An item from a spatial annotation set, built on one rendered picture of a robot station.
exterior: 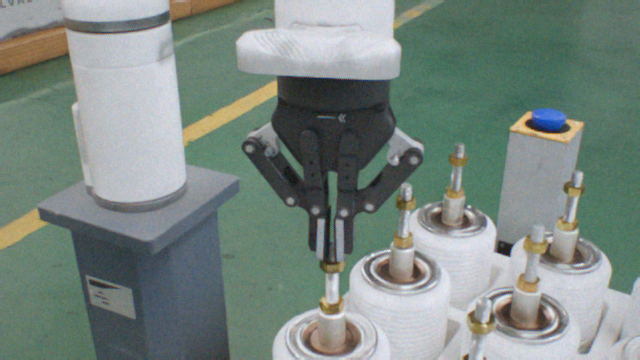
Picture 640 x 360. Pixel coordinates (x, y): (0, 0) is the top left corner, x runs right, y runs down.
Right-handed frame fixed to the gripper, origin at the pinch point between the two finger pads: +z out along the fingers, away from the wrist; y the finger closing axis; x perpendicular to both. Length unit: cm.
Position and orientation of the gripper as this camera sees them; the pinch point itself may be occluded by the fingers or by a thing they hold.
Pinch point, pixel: (332, 233)
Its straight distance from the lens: 47.7
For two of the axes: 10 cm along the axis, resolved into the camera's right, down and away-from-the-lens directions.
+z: 0.0, 9.0, 4.4
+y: -9.9, -0.7, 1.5
